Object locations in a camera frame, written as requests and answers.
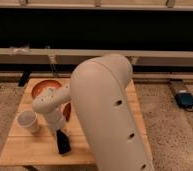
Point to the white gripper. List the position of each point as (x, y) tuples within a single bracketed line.
[(56, 123)]

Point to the black eraser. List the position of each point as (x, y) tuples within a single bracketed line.
[(63, 142)]

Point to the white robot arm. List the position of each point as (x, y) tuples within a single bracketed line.
[(97, 90)]

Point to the white paper cup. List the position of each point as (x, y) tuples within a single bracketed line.
[(28, 120)]

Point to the wooden table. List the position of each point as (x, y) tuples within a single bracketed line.
[(22, 148)]

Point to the orange bowl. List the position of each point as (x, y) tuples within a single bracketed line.
[(42, 85)]

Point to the blue power box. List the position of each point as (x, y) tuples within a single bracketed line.
[(184, 99)]

